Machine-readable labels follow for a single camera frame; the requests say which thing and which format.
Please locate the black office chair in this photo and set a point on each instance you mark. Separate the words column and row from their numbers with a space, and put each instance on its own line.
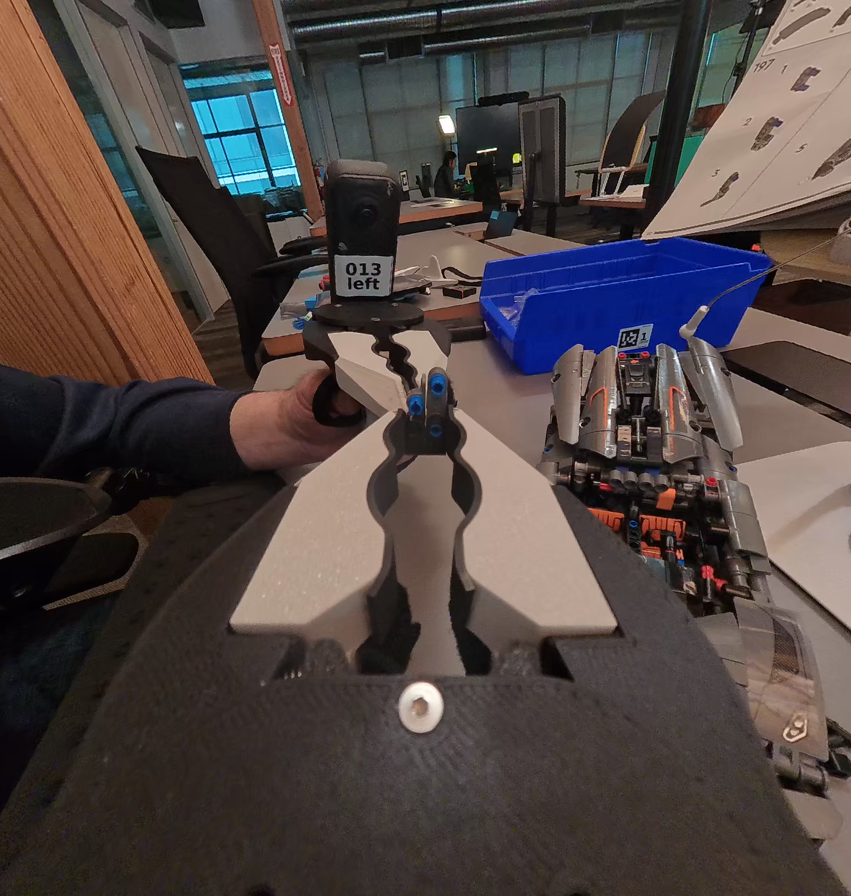
column 215, row 245

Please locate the black power bank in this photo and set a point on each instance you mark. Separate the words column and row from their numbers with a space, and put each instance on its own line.
column 460, row 329

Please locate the blue storage bin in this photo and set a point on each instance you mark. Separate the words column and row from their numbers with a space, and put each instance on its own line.
column 607, row 308

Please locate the long grey case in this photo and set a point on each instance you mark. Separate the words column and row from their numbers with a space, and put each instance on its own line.
column 411, row 283

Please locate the green container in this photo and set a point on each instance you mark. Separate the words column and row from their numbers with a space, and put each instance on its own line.
column 691, row 154

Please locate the person's left hand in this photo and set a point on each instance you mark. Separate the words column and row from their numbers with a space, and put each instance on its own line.
column 278, row 427

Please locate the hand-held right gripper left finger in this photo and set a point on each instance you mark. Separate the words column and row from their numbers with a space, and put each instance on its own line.
column 306, row 560

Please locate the grey metal cabinet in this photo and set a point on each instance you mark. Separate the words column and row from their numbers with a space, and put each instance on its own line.
column 543, row 147

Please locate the small black red box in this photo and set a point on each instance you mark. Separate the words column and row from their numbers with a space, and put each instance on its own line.
column 462, row 291

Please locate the blue white packet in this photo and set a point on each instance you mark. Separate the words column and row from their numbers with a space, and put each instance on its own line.
column 298, row 318

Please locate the curved back chair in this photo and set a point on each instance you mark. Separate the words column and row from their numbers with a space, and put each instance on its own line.
column 628, row 140

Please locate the black monitor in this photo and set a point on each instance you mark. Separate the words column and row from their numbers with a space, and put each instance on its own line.
column 488, row 129

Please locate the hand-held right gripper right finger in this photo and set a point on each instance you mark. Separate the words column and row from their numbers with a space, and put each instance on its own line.
column 537, row 560

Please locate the person's left forearm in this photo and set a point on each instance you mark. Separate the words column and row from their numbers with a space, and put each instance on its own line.
column 117, row 420

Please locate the lego car model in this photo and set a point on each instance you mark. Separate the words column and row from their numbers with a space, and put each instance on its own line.
column 642, row 434

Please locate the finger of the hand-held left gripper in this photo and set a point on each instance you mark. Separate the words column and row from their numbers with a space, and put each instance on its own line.
column 425, row 350
column 359, row 364

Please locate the white book stand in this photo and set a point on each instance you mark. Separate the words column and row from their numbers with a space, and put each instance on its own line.
column 810, row 518

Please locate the black perforated board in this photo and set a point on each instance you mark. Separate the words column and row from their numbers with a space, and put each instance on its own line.
column 187, row 560

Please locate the small black lego assembly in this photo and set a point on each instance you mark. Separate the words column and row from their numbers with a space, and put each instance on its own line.
column 429, row 413

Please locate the bright work lamp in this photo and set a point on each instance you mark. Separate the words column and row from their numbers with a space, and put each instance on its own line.
column 445, row 124

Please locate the dark laptop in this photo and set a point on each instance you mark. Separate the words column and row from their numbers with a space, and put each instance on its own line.
column 499, row 224

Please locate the black stand pole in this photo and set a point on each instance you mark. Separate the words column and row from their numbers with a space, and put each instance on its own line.
column 677, row 105

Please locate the white plastic bracket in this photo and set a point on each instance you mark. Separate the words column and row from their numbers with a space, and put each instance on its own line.
column 432, row 269

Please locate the red fire extinguisher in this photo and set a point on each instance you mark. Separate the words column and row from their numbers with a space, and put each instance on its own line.
column 318, row 178

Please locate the black chair armrest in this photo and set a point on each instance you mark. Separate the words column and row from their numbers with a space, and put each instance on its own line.
column 40, row 518

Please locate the clear plastic bags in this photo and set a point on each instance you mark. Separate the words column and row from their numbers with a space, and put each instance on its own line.
column 520, row 304

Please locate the wooden pillar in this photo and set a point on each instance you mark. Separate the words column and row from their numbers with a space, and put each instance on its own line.
column 68, row 210

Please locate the lego instruction booklet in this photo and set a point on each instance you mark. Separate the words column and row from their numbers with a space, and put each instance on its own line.
column 782, row 140

